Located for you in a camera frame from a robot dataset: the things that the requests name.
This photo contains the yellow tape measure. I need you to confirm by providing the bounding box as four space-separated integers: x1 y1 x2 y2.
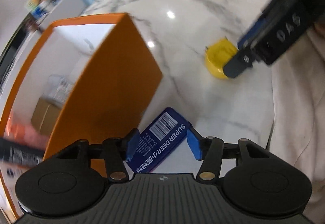
205 37 238 79

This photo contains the pink pump lotion bottle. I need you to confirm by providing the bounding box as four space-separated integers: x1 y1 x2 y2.
4 123 49 150

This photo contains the black shower gel tube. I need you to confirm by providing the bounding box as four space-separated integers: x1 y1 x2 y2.
0 138 45 167

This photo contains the brown cardboard cube box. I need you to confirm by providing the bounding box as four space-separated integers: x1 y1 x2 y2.
31 97 61 136

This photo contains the person right hand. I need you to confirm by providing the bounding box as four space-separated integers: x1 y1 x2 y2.
314 19 325 38

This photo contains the blue Super Deer tin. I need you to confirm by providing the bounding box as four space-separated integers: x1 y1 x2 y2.
127 107 191 173

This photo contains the clear plastic box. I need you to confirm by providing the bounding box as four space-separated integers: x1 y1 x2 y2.
43 75 74 106

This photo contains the orange cardboard storage box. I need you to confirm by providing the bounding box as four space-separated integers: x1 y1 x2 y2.
0 12 163 219

